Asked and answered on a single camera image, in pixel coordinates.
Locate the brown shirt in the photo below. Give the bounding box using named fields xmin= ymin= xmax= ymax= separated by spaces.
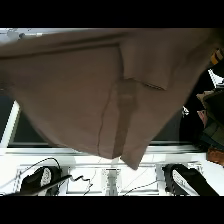
xmin=0 ymin=28 xmax=224 ymax=171

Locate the dark yellow-patterned garment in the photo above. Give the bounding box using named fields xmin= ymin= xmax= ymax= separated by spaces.
xmin=209 ymin=47 xmax=224 ymax=69

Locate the silver frame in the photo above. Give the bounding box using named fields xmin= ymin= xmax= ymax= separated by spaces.
xmin=0 ymin=28 xmax=224 ymax=197

